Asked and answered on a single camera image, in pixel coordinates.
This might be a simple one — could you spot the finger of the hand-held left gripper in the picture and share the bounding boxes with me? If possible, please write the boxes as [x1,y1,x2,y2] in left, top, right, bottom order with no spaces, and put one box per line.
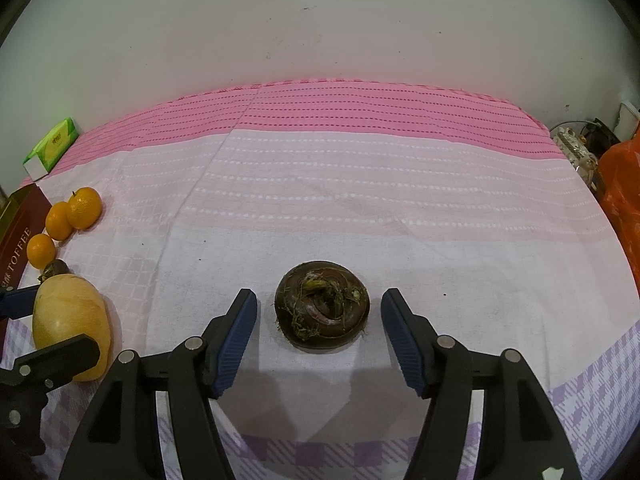
[0,287,41,320]
[14,334,102,392]

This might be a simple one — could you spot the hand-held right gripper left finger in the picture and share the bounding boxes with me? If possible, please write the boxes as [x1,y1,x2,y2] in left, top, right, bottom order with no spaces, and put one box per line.
[59,288,258,480]

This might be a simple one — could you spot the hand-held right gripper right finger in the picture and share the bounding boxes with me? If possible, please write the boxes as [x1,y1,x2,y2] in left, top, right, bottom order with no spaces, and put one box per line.
[381,288,583,480]

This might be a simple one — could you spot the yellow pear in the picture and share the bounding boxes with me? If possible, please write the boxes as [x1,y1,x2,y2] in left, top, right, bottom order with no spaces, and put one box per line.
[32,274,112,382]

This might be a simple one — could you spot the orange tangerine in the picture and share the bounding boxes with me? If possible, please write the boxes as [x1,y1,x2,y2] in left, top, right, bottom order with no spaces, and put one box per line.
[45,201,76,241]
[27,234,56,270]
[67,187,103,231]

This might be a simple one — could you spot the red and gold tin box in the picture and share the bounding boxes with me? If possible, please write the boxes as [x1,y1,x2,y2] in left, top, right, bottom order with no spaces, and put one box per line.
[0,184,53,361]

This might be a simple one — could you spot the dark brown water chestnut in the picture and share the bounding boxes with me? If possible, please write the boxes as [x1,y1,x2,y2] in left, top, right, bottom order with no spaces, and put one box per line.
[274,260,372,352]

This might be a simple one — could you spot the green tissue pack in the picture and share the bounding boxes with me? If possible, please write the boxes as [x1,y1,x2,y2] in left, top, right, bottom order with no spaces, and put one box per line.
[21,117,81,182]

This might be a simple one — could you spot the pink and purple checked tablecloth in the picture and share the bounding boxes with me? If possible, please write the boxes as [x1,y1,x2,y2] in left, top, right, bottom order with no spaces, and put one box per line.
[0,77,640,480]

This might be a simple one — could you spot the white power strip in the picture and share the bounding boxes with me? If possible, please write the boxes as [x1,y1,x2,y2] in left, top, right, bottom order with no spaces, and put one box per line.
[550,127,601,177]

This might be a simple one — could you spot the orange plastic bag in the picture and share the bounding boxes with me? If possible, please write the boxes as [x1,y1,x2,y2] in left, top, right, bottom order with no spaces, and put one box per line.
[597,127,640,286]

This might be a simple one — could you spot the white wall charger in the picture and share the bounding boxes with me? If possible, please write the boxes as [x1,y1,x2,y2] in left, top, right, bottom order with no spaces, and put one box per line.
[616,102,640,143]

